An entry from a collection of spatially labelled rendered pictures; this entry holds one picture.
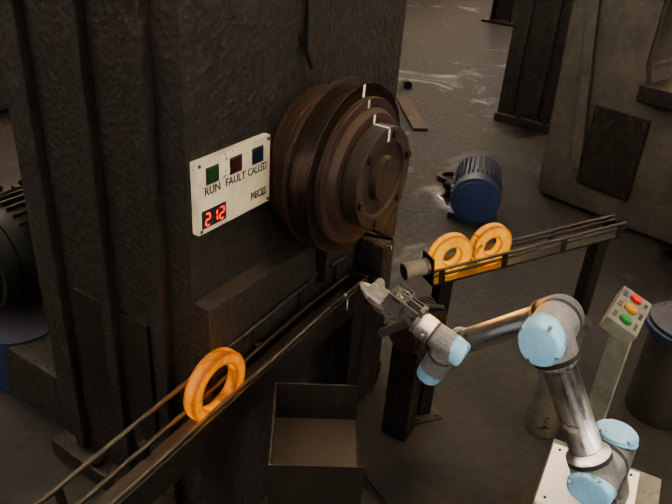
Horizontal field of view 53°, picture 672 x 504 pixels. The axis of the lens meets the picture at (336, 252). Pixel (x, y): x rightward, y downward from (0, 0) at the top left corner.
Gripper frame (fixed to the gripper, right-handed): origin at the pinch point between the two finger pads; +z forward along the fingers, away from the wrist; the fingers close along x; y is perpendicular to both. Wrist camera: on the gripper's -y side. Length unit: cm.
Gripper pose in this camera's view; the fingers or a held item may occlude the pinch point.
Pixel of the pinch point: (362, 287)
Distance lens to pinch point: 200.3
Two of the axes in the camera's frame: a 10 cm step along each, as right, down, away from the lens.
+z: -7.7, -5.7, 2.8
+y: 3.2, -7.3, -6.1
